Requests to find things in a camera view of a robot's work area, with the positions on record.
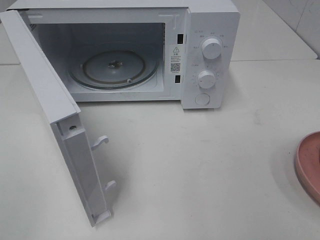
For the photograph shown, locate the upper white power knob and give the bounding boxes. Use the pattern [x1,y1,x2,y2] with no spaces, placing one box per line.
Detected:
[200,36,223,60]

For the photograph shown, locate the white microwave oven body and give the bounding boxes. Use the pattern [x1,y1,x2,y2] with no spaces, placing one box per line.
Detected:
[6,0,240,109]

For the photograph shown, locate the pink round plate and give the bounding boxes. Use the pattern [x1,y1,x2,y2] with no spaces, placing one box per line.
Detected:
[294,131,320,205]

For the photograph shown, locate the white timer knob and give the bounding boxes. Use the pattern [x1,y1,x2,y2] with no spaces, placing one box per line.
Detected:
[197,70,217,89]

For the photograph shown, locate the glass microwave turntable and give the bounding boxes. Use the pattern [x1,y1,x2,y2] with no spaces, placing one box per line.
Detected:
[69,50,159,90]

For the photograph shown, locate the white microwave door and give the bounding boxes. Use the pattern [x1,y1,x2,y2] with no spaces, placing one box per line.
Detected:
[0,10,116,227]

